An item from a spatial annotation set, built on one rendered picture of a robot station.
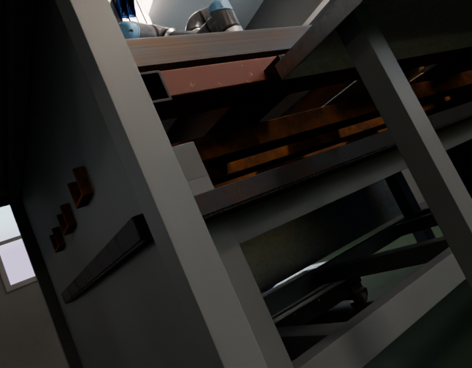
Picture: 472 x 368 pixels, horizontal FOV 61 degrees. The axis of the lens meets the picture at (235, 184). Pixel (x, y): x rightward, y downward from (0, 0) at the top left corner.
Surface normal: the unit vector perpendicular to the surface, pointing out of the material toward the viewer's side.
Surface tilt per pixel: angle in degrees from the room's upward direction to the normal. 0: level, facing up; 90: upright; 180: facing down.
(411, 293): 90
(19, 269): 90
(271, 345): 90
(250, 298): 90
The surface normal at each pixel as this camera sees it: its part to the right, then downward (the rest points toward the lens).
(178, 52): 0.46, -0.33
